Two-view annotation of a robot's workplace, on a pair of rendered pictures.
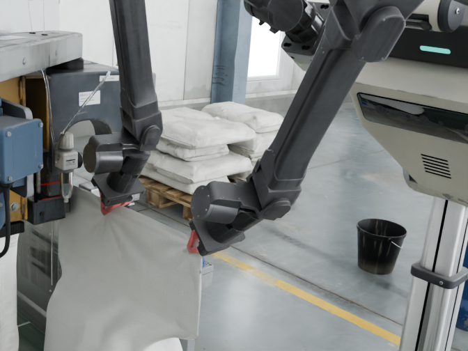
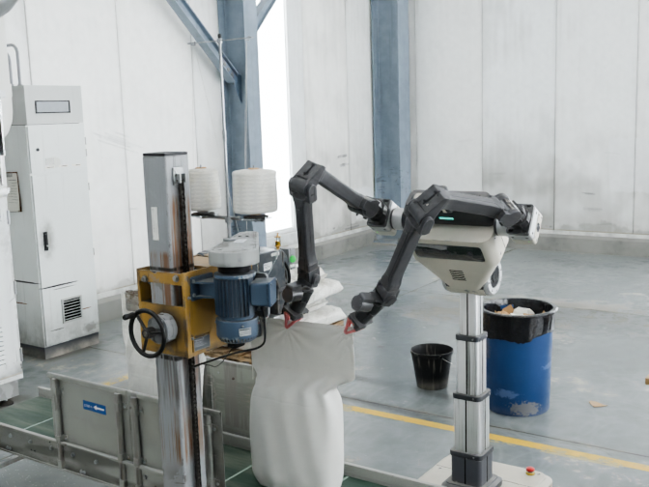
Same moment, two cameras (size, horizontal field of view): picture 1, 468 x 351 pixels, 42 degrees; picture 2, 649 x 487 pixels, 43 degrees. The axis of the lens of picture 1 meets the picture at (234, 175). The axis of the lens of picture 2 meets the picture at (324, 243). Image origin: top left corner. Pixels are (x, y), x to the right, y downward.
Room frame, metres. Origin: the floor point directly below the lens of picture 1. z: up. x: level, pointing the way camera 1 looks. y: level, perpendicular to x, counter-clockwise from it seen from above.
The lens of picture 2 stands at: (-1.92, 0.55, 1.88)
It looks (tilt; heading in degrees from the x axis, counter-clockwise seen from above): 9 degrees down; 352
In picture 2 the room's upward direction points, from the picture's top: 2 degrees counter-clockwise
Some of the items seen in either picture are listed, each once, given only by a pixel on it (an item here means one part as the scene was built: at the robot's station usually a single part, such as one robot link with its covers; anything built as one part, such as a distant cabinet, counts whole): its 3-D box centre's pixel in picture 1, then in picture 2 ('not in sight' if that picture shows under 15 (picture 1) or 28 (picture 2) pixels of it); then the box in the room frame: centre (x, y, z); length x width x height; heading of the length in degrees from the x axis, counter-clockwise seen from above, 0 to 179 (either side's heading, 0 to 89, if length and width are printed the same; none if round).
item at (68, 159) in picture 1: (67, 167); not in sight; (1.26, 0.36, 1.14); 0.05 x 0.04 x 0.16; 138
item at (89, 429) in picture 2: not in sight; (129, 435); (1.57, 0.94, 0.53); 1.05 x 0.02 x 0.41; 48
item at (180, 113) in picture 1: (168, 120); not in sight; (4.51, 0.52, 0.56); 0.66 x 0.43 x 0.15; 135
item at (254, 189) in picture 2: not in sight; (254, 191); (1.12, 0.39, 1.61); 0.17 x 0.17 x 0.17
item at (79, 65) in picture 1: (63, 63); not in sight; (1.39, 0.41, 1.35); 0.09 x 0.09 x 0.03
